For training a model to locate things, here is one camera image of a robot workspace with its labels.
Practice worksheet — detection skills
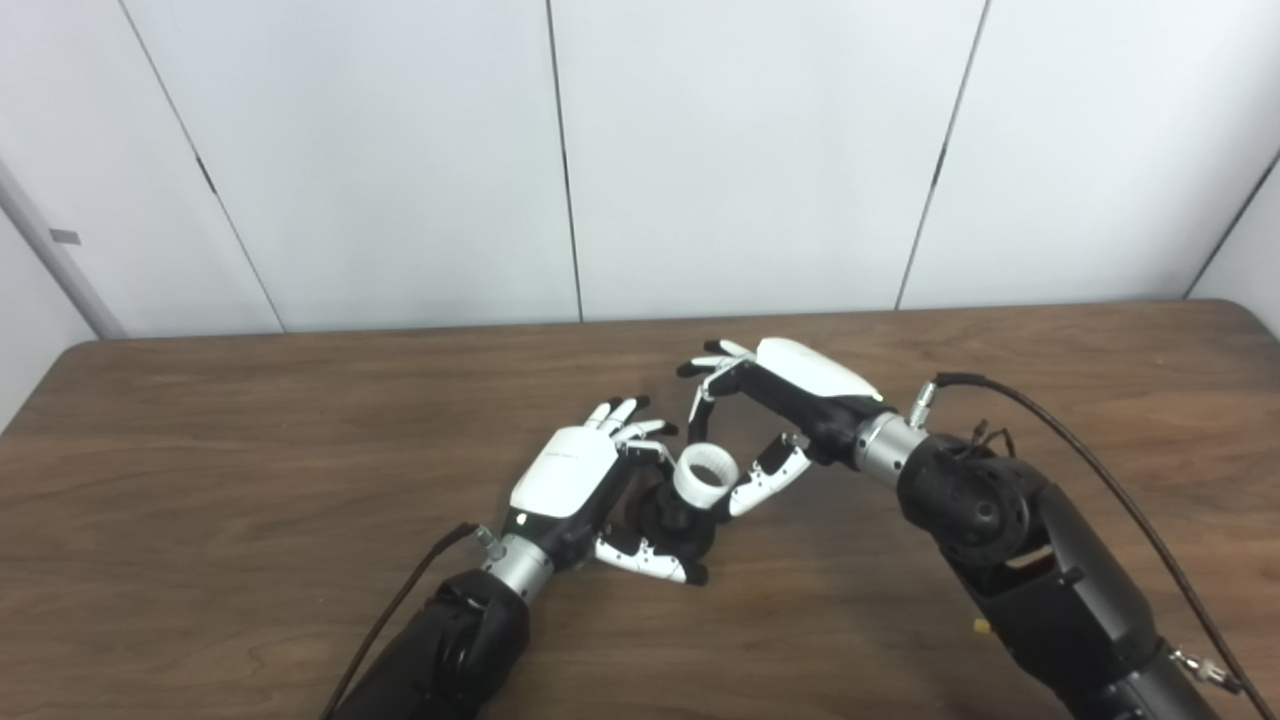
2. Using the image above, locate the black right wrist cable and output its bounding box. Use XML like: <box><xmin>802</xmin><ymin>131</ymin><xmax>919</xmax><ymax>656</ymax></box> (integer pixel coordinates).
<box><xmin>910</xmin><ymin>372</ymin><xmax>1271</xmax><ymax>720</ymax></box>

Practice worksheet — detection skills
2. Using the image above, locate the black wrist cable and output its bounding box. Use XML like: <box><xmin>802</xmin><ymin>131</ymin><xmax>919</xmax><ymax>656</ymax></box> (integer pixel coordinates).
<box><xmin>318</xmin><ymin>522</ymin><xmax>501</xmax><ymax>720</ymax></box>
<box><xmin>910</xmin><ymin>372</ymin><xmax>1271</xmax><ymax>720</ymax></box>

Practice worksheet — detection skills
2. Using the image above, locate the round black part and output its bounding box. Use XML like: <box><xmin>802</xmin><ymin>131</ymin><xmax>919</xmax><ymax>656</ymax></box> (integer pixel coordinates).
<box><xmin>625</xmin><ymin>480</ymin><xmax>717</xmax><ymax>561</ymax></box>

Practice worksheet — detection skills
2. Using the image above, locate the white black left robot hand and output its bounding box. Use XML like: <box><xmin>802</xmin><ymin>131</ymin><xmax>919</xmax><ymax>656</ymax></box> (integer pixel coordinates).
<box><xmin>500</xmin><ymin>396</ymin><xmax>709</xmax><ymax>586</ymax></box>

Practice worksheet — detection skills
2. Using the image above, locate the white ring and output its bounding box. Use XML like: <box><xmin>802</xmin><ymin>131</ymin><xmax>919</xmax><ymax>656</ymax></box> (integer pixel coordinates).
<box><xmin>672</xmin><ymin>443</ymin><xmax>741</xmax><ymax>511</ymax></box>

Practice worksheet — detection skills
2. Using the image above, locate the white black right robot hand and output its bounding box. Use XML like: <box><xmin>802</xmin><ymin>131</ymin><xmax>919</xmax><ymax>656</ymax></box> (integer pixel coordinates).
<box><xmin>676</xmin><ymin>338</ymin><xmax>896</xmax><ymax>518</ymax></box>

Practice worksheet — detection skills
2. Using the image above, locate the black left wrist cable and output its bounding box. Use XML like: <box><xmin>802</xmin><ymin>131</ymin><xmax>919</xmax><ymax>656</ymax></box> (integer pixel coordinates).
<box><xmin>318</xmin><ymin>522</ymin><xmax>501</xmax><ymax>720</ymax></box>

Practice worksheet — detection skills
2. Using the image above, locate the grey metal corner post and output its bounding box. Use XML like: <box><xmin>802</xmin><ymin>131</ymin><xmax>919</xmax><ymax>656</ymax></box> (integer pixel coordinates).
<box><xmin>0</xmin><ymin>160</ymin><xmax>128</xmax><ymax>341</ymax></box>

